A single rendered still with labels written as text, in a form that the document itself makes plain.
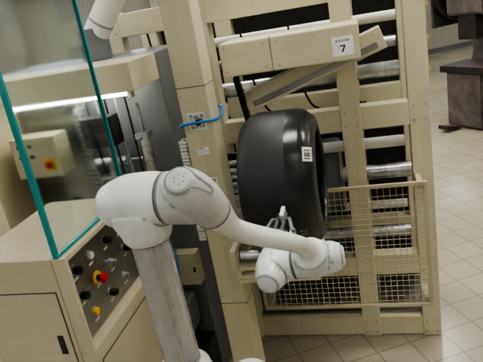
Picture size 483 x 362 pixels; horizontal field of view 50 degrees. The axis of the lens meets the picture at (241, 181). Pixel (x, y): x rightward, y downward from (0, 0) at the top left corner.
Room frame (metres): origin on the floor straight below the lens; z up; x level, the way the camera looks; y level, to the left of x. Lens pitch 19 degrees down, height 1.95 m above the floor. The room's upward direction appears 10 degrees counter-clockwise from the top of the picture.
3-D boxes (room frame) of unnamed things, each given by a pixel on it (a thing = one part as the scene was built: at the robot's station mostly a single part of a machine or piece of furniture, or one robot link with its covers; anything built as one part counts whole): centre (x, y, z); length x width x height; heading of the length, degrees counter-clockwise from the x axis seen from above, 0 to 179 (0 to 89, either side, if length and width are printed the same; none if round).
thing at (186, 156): (2.21, 0.21, 1.19); 0.05 x 0.04 x 0.48; 165
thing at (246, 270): (2.03, -0.09, 0.83); 0.36 x 0.09 x 0.06; 75
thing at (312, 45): (2.42, -0.33, 1.71); 0.61 x 0.25 x 0.15; 75
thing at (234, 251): (2.22, 0.04, 0.90); 0.40 x 0.03 x 0.10; 165
